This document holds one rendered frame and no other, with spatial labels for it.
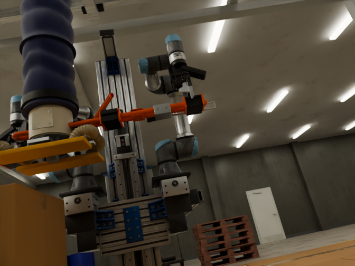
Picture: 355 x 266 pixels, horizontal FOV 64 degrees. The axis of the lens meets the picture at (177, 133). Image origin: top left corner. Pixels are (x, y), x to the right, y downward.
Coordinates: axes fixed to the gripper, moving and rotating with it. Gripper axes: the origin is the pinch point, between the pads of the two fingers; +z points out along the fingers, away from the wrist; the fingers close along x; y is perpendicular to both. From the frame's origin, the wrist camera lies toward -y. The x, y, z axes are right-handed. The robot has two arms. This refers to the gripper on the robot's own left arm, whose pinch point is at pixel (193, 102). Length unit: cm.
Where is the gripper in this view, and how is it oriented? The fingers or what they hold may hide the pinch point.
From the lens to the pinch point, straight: 123.4
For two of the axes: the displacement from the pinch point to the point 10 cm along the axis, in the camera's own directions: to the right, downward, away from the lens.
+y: -9.8, 1.9, -0.6
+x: -0.1, -3.7, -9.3
